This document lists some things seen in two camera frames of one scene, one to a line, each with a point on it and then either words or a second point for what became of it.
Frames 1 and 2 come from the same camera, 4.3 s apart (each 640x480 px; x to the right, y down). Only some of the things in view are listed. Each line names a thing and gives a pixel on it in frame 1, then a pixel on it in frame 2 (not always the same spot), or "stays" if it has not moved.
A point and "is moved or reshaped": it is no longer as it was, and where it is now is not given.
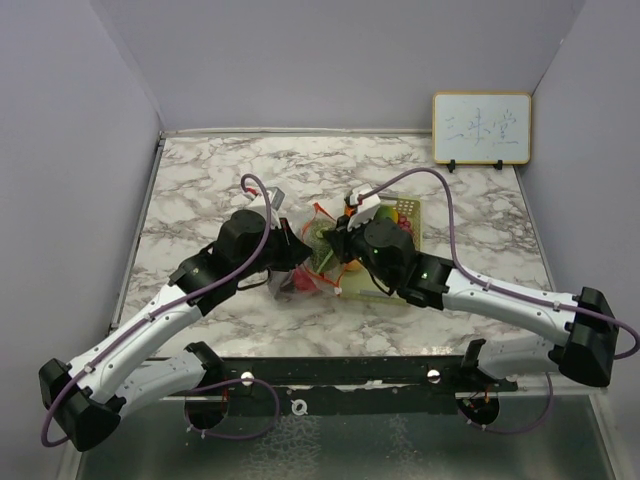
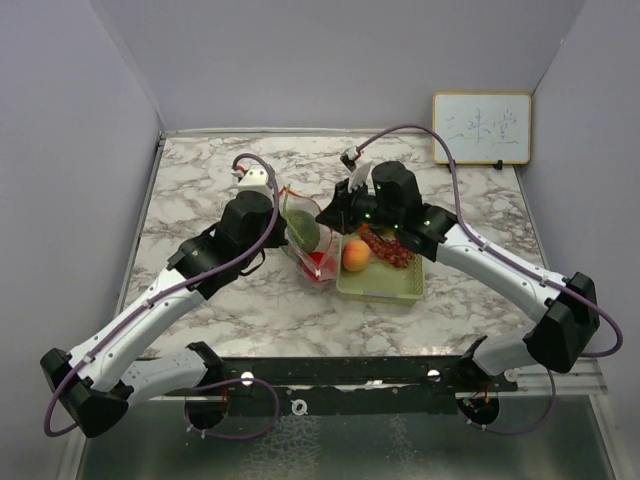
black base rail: x=348 y=386 stays
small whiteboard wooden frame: x=481 y=129 stays
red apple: x=302 y=281 to x=318 y=261
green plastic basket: x=361 y=283 stays
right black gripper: x=341 y=237 to x=338 y=214
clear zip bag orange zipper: x=323 y=270 is moved or reshaped
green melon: x=323 y=258 to x=303 y=229
